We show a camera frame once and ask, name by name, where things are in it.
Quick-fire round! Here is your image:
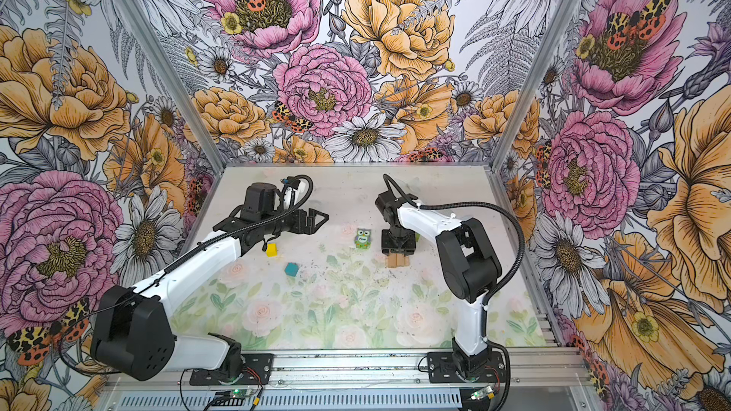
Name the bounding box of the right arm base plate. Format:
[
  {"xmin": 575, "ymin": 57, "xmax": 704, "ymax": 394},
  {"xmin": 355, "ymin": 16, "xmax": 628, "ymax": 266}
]
[{"xmin": 426, "ymin": 349, "xmax": 508, "ymax": 384}]

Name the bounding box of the right aluminium corner post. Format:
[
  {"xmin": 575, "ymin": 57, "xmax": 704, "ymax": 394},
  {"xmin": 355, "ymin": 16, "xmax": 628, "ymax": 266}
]
[{"xmin": 490, "ymin": 0, "xmax": 582, "ymax": 173}]

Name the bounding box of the teal small cube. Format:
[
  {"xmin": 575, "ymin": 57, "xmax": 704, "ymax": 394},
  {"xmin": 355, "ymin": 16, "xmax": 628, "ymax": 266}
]
[{"xmin": 285, "ymin": 263, "xmax": 300, "ymax": 278}]

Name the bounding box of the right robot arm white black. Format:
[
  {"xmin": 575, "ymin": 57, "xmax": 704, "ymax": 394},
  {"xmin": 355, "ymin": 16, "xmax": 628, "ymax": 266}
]
[{"xmin": 375, "ymin": 190, "xmax": 506, "ymax": 379}]

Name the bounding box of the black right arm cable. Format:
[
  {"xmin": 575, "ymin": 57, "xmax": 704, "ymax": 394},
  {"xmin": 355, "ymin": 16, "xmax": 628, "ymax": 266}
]
[{"xmin": 381, "ymin": 173, "xmax": 527, "ymax": 411}]

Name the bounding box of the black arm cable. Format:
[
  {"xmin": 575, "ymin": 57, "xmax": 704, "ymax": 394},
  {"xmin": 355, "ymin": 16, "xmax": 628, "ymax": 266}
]
[
  {"xmin": 381, "ymin": 173, "xmax": 527, "ymax": 411},
  {"xmin": 56, "ymin": 173, "xmax": 315, "ymax": 378}
]

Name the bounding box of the aluminium front rail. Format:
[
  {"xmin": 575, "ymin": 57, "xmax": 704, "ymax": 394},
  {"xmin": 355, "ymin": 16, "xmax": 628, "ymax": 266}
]
[{"xmin": 96, "ymin": 347, "xmax": 603, "ymax": 410}]

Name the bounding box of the yellow small cube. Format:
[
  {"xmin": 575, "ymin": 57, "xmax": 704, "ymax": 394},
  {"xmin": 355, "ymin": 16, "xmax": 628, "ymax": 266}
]
[{"xmin": 265, "ymin": 244, "xmax": 278, "ymax": 258}]

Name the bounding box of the aluminium corner post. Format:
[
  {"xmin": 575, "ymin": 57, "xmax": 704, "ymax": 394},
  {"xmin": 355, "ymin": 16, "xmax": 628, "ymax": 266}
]
[
  {"xmin": 490, "ymin": 0, "xmax": 582, "ymax": 173},
  {"xmin": 113, "ymin": 0, "xmax": 226, "ymax": 176}
]

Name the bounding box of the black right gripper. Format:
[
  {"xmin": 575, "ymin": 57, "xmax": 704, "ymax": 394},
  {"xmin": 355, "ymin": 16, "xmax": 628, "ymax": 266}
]
[{"xmin": 381, "ymin": 225, "xmax": 416, "ymax": 258}]

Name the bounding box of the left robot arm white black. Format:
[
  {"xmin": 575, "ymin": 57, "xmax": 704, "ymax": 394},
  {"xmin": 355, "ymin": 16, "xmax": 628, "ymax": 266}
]
[{"xmin": 89, "ymin": 175, "xmax": 329, "ymax": 382}]

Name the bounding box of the green owl number toy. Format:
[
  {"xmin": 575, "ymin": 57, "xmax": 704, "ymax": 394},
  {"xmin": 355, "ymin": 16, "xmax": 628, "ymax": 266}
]
[{"xmin": 354, "ymin": 228, "xmax": 371, "ymax": 250}]

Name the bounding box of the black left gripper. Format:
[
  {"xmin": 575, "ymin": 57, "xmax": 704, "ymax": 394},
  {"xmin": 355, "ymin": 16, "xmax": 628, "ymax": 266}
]
[{"xmin": 262, "ymin": 204, "xmax": 329, "ymax": 236}]

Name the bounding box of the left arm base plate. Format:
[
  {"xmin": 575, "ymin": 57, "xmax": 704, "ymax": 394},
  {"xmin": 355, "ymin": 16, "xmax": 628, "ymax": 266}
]
[{"xmin": 188, "ymin": 353, "xmax": 275, "ymax": 386}]

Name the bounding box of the left aluminium corner post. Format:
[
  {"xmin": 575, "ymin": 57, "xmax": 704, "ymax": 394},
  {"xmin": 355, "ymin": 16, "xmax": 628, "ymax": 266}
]
[{"xmin": 113, "ymin": 0, "xmax": 226, "ymax": 176}]

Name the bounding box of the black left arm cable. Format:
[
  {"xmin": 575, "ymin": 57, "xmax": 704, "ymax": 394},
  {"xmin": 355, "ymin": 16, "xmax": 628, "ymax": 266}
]
[{"xmin": 56, "ymin": 173, "xmax": 315, "ymax": 378}]

